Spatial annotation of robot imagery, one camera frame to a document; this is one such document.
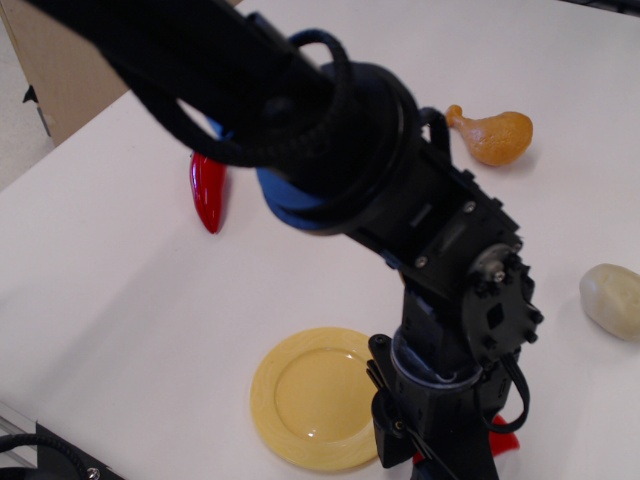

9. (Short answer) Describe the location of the beige toy potato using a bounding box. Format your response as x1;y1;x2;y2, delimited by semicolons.
579;264;639;342

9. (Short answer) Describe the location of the red and white toy sushi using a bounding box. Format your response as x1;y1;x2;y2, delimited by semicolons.
412;414;520;465

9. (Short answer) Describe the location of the red toy chili pepper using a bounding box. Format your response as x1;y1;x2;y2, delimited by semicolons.
190;152;227;235

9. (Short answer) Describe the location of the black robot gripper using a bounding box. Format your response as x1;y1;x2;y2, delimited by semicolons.
367;334;504;479

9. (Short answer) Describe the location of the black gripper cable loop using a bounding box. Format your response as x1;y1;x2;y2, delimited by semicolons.
482;352;531;435

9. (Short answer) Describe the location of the toy chicken drumstick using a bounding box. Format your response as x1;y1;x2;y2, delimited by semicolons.
445;105;534;167

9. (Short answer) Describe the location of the yellow plastic plate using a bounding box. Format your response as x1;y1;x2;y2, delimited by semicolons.
250;327;377;472

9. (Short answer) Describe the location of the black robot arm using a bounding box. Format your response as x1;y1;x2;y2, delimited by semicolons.
38;1;542;479

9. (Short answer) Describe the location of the black corner bracket with screw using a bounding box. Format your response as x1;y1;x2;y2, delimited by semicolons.
35;423;124;480

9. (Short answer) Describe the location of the black cable at table corner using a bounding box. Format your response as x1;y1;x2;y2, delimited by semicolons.
0;432;84;476

